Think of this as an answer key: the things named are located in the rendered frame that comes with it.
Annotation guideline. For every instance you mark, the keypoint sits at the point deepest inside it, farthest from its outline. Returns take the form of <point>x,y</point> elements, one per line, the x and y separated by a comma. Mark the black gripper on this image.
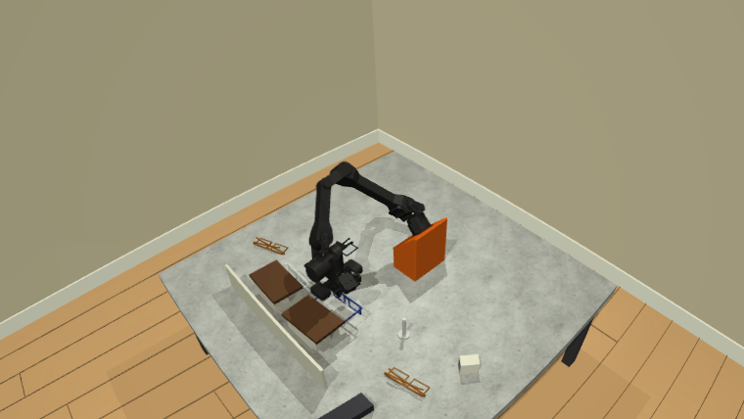
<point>323,291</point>

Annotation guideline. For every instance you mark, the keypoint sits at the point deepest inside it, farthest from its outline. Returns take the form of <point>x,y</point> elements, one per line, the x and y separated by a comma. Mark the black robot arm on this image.
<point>325,258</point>

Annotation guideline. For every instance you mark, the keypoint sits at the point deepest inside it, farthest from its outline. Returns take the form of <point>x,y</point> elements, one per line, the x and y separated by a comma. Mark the black glasses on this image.
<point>349,249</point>

